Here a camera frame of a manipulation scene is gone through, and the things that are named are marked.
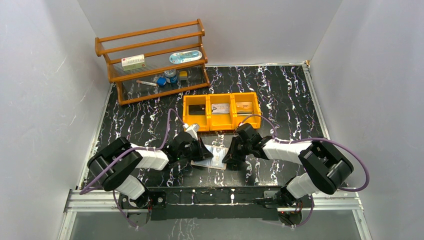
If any white tube stick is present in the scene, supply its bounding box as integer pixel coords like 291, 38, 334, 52
136, 80, 158, 87

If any wooden shelf rack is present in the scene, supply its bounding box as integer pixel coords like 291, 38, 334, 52
94, 18, 211, 106

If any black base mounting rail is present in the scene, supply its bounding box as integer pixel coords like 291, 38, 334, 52
118, 186, 312, 224

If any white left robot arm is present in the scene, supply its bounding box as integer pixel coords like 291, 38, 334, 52
87, 124, 214, 208

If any silver credit card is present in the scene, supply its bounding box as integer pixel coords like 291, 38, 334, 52
211, 103, 230, 115

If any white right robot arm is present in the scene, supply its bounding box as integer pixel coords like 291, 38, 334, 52
222, 123, 354, 207

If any oval blue blister pack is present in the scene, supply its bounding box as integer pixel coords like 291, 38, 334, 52
169, 50, 203, 65

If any round silver tin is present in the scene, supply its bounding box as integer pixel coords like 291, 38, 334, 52
164, 69, 178, 84

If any gold credit card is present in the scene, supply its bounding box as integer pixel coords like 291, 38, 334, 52
235, 101, 254, 116

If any yellow small box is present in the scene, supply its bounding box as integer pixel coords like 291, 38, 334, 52
178, 70, 188, 81

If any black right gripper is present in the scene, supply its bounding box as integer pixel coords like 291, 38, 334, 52
222, 136, 252, 164

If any white medicine box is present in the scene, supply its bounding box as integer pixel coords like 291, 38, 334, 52
121, 54, 146, 71

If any black credit card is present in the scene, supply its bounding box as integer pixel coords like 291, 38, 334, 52
188, 104, 206, 116

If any yellow three-compartment plastic bin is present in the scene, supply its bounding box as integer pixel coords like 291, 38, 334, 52
183, 92, 262, 132

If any blue small container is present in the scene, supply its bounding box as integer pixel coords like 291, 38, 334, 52
156, 77, 167, 87

